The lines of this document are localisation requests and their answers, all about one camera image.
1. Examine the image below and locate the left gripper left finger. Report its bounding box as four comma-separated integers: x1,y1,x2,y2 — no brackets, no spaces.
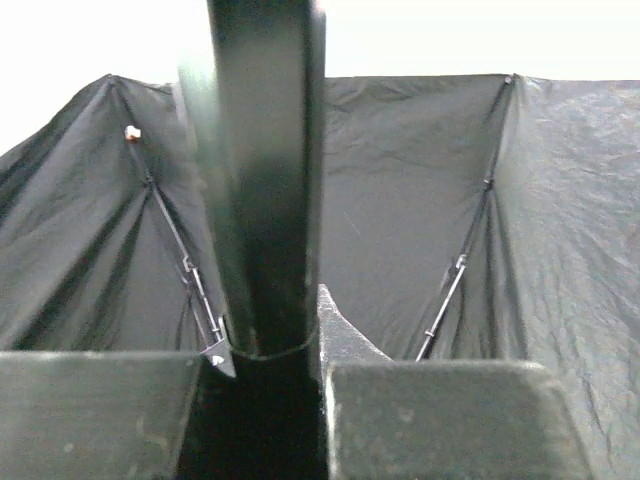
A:
1,352,232,479

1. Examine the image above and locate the lavender folding umbrella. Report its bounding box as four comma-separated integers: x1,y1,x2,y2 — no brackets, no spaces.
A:
0,0,640,480

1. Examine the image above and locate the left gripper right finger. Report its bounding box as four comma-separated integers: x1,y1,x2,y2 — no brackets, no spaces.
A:
317,286,593,479

